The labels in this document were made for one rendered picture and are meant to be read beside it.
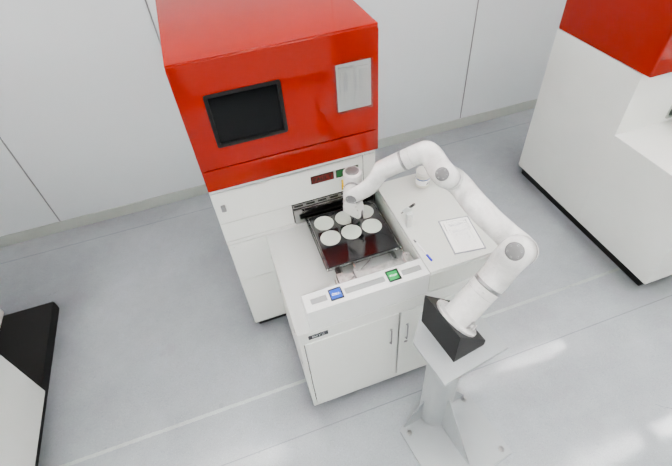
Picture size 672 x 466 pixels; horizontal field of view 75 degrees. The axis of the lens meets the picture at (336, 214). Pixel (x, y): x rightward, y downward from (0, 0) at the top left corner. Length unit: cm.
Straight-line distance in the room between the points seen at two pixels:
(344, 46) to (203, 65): 53
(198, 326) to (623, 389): 253
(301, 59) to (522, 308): 212
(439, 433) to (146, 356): 180
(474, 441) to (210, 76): 215
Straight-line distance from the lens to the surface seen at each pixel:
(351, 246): 211
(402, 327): 222
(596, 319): 325
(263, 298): 273
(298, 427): 267
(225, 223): 223
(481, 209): 177
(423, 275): 194
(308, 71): 181
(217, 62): 172
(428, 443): 262
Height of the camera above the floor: 249
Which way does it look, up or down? 45 degrees down
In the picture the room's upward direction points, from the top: 5 degrees counter-clockwise
